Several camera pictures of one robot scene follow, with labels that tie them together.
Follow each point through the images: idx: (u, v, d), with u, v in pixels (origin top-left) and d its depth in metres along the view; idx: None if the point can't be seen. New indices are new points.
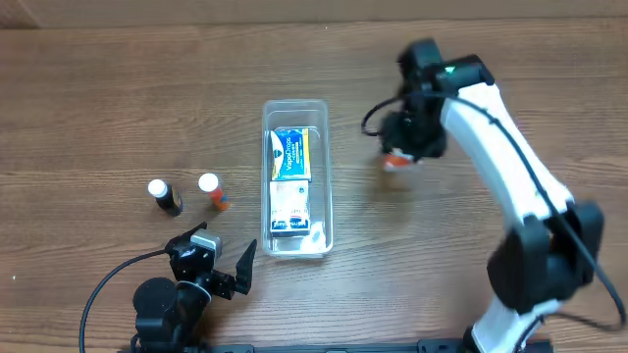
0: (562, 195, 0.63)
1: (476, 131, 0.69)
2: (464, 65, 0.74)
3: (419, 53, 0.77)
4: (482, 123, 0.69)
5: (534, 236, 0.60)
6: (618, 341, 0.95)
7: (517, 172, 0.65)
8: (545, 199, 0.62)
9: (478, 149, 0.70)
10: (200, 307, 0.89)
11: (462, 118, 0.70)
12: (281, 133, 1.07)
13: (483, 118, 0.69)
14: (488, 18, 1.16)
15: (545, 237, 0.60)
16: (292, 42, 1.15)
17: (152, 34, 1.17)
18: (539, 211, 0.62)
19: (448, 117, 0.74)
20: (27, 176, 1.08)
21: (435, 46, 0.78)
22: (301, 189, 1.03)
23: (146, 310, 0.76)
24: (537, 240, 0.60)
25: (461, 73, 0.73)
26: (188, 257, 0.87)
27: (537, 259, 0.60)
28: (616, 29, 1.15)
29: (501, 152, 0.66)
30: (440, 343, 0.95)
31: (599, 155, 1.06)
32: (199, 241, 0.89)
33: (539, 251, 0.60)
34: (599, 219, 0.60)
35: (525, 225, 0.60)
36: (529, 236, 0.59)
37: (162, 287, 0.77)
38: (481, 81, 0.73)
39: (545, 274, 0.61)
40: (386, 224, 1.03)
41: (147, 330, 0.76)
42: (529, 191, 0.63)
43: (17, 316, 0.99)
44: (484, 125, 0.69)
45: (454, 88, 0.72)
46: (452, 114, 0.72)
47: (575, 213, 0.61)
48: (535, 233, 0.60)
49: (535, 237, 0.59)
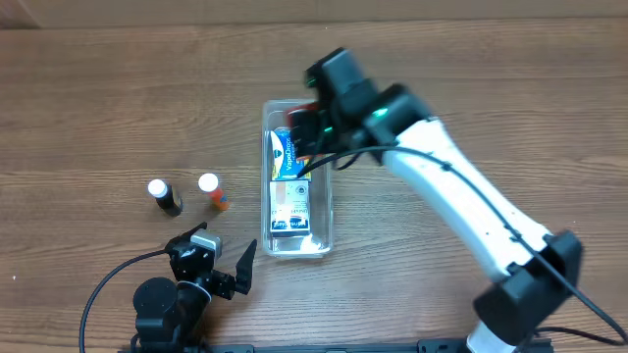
0: (534, 229, 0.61)
1: (429, 181, 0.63)
2: (394, 99, 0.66)
3: (335, 75, 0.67)
4: (435, 171, 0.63)
5: (522, 290, 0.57)
6: (618, 341, 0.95)
7: (485, 220, 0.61)
8: (523, 246, 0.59)
9: (435, 199, 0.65)
10: (200, 307, 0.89)
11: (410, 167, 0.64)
12: (281, 133, 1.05)
13: (433, 165, 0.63)
14: (488, 18, 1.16)
15: (532, 285, 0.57)
16: (291, 42, 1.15)
17: (152, 35, 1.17)
18: (521, 259, 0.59)
19: (394, 165, 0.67)
20: (28, 176, 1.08)
21: (355, 69, 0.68)
22: (301, 189, 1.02)
23: (146, 310, 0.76)
24: (525, 292, 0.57)
25: (391, 110, 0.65)
26: (188, 257, 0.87)
27: (530, 309, 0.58)
28: (615, 29, 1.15)
29: (460, 200, 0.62)
30: (440, 343, 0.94)
31: (598, 156, 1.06)
32: (200, 241, 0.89)
33: (529, 301, 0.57)
34: (578, 247, 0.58)
35: (511, 281, 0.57)
36: (519, 294, 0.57)
37: (162, 287, 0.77)
38: (417, 119, 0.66)
39: (540, 317, 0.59)
40: (386, 224, 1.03)
41: (147, 331, 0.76)
42: (504, 239, 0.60)
43: (17, 316, 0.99)
44: (437, 173, 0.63)
45: (392, 135, 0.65)
46: (399, 163, 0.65)
47: (555, 250, 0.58)
48: (522, 287, 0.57)
49: (524, 292, 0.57)
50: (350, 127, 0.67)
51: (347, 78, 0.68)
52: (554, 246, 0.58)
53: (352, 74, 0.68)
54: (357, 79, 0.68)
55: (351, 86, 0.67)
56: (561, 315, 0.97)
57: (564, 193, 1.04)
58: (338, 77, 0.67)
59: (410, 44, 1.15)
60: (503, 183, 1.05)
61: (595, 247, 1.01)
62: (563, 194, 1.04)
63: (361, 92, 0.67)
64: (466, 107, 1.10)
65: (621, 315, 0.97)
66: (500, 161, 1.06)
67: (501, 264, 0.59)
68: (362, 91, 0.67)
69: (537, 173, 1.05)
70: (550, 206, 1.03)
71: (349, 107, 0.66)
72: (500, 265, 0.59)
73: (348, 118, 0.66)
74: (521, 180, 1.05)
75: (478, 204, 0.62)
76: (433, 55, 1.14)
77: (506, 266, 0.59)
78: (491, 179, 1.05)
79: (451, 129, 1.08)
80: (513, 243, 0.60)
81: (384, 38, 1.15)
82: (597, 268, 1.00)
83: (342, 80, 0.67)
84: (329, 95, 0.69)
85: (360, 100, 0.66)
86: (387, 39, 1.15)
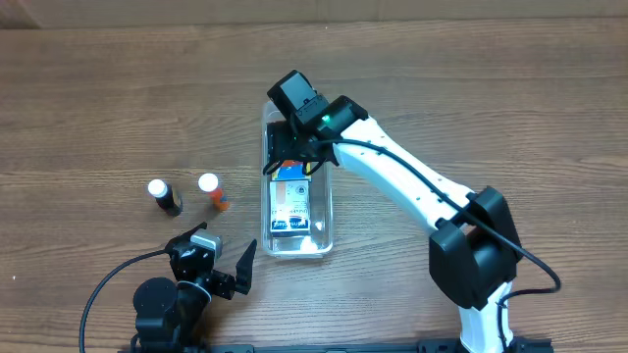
0: (461, 190, 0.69)
1: (368, 164, 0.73)
2: (338, 109, 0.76)
3: (287, 93, 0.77)
4: (372, 156, 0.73)
5: (450, 240, 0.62)
6: (618, 341, 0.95)
7: (416, 188, 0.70)
8: (447, 203, 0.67)
9: (379, 180, 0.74)
10: (199, 307, 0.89)
11: (353, 154, 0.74)
12: None
13: (371, 150, 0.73)
14: (488, 18, 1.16)
15: (459, 234, 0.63)
16: (291, 43, 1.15)
17: (152, 35, 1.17)
18: (447, 215, 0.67)
19: (343, 159, 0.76)
20: (28, 176, 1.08)
21: (307, 85, 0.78)
22: (301, 189, 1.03)
23: (146, 310, 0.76)
24: (453, 242, 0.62)
25: (340, 117, 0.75)
26: (187, 257, 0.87)
27: (461, 257, 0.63)
28: (615, 29, 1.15)
29: (395, 176, 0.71)
30: (440, 343, 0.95)
31: (599, 156, 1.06)
32: (199, 241, 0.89)
33: (458, 250, 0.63)
34: (497, 197, 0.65)
35: (440, 232, 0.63)
36: (446, 243, 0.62)
37: (163, 288, 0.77)
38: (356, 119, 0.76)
39: (473, 265, 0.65)
40: (386, 224, 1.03)
41: (147, 330, 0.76)
42: (433, 201, 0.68)
43: (17, 316, 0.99)
44: (374, 157, 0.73)
45: (339, 133, 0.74)
46: (343, 155, 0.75)
47: (477, 203, 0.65)
48: (448, 237, 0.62)
49: (452, 241, 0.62)
50: (306, 134, 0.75)
51: (300, 94, 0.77)
52: (477, 201, 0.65)
53: (304, 90, 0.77)
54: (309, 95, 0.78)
55: (303, 101, 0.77)
56: (561, 315, 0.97)
57: (565, 193, 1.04)
58: (292, 95, 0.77)
59: (410, 44, 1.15)
60: (502, 183, 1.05)
61: (595, 247, 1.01)
62: (563, 195, 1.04)
63: (311, 105, 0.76)
64: (466, 107, 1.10)
65: (621, 315, 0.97)
66: (500, 161, 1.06)
67: (432, 222, 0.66)
68: (314, 105, 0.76)
69: (537, 173, 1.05)
70: (550, 206, 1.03)
71: (304, 118, 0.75)
72: (431, 221, 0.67)
73: (303, 126, 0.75)
74: (521, 180, 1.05)
75: (408, 177, 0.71)
76: (433, 55, 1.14)
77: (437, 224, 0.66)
78: (490, 179, 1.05)
79: (450, 129, 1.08)
80: (441, 202, 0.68)
81: (384, 38, 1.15)
82: (597, 268, 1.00)
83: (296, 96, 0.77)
84: (286, 110, 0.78)
85: (313, 112, 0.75)
86: (387, 39, 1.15)
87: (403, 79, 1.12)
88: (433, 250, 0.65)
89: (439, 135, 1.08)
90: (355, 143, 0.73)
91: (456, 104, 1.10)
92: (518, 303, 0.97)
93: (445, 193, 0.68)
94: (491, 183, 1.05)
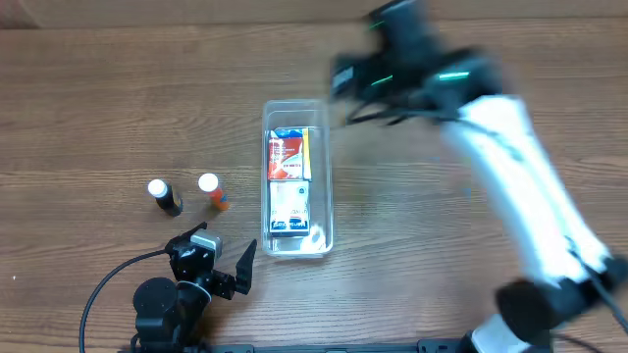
0: (595, 247, 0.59)
1: (487, 163, 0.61)
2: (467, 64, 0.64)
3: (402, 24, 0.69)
4: (497, 151, 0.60)
5: (570, 303, 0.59)
6: (618, 341, 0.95)
7: (544, 224, 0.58)
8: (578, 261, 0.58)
9: (487, 179, 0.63)
10: (199, 308, 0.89)
11: (475, 143, 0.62)
12: (282, 133, 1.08)
13: (494, 145, 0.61)
14: (488, 18, 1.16)
15: (580, 303, 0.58)
16: (292, 43, 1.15)
17: (152, 35, 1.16)
18: (571, 273, 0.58)
19: (455, 134, 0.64)
20: (28, 176, 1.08)
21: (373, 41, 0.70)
22: (301, 190, 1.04)
23: (146, 310, 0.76)
24: (571, 306, 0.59)
25: (446, 75, 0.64)
26: (186, 257, 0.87)
27: (572, 315, 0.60)
28: (616, 29, 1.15)
29: (522, 196, 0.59)
30: (440, 343, 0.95)
31: (598, 155, 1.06)
32: (199, 242, 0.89)
33: (573, 311, 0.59)
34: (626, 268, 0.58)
35: (560, 293, 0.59)
36: (562, 305, 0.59)
37: (161, 287, 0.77)
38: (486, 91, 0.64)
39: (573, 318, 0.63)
40: (386, 224, 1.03)
41: (147, 331, 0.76)
42: (561, 248, 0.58)
43: (17, 316, 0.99)
44: (503, 156, 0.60)
45: (436, 95, 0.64)
46: (464, 139, 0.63)
47: (611, 275, 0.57)
48: (569, 302, 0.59)
49: (571, 306, 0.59)
50: (414, 82, 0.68)
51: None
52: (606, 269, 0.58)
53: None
54: (414, 34, 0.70)
55: (411, 37, 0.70)
56: None
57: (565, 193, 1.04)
58: (404, 26, 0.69)
59: None
60: None
61: None
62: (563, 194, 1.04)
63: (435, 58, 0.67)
64: None
65: None
66: None
67: (553, 277, 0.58)
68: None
69: None
70: None
71: (412, 59, 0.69)
72: (551, 273, 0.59)
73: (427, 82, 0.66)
74: None
75: (541, 202, 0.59)
76: None
77: (556, 278, 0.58)
78: None
79: None
80: (570, 254, 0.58)
81: None
82: None
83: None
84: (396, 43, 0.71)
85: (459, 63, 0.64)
86: None
87: None
88: (541, 296, 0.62)
89: None
90: (484, 131, 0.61)
91: None
92: None
93: (578, 244, 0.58)
94: None
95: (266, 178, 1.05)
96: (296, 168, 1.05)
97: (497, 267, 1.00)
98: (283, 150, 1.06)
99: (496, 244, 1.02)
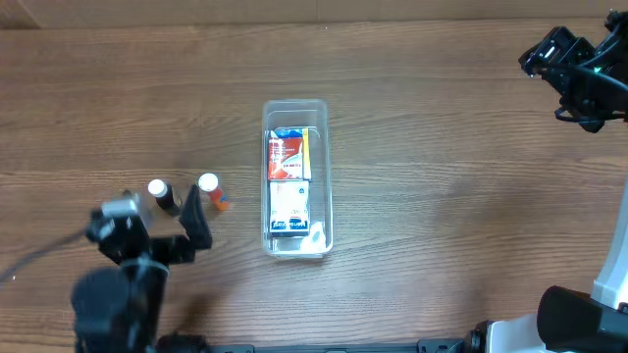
0: None
1: None
2: None
3: None
4: None
5: (615, 328, 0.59)
6: None
7: None
8: None
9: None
10: (155, 285, 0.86)
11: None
12: (281, 133, 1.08)
13: None
14: (489, 18, 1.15)
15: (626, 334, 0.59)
16: (291, 43, 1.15)
17: (152, 35, 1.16)
18: None
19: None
20: (27, 176, 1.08)
21: (546, 38, 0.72)
22: (301, 190, 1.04)
23: (91, 313, 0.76)
24: (616, 332, 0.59)
25: None
26: (111, 235, 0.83)
27: (604, 344, 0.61)
28: None
29: None
30: (440, 343, 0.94)
31: (598, 156, 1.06)
32: (114, 212, 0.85)
33: (609, 340, 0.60)
34: None
35: (612, 316, 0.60)
36: (606, 328, 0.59)
37: (108, 282, 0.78)
38: None
39: None
40: (386, 224, 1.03)
41: (95, 337, 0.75)
42: None
43: (17, 316, 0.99)
44: None
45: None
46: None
47: None
48: (616, 329, 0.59)
49: (614, 332, 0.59)
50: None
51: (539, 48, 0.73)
52: None
53: (540, 45, 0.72)
54: None
55: None
56: None
57: (565, 193, 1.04)
58: None
59: (410, 44, 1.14)
60: (503, 183, 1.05)
61: (593, 247, 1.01)
62: (563, 194, 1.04)
63: None
64: (466, 106, 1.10)
65: None
66: (500, 161, 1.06)
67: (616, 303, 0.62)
68: (542, 56, 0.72)
69: (537, 173, 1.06)
70: (549, 207, 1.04)
71: None
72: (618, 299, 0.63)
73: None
74: (521, 180, 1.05)
75: None
76: (433, 55, 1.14)
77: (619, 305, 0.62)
78: (490, 179, 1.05)
79: (450, 129, 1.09)
80: None
81: (384, 38, 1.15)
82: (597, 269, 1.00)
83: (574, 52, 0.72)
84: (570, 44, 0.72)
85: None
86: (388, 40, 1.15)
87: (404, 79, 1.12)
88: (585, 309, 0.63)
89: (439, 135, 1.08)
90: None
91: (457, 104, 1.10)
92: (517, 302, 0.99)
93: None
94: (491, 183, 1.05)
95: (266, 178, 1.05)
96: (296, 168, 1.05)
97: (497, 267, 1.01)
98: (283, 149, 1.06)
99: (495, 245, 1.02)
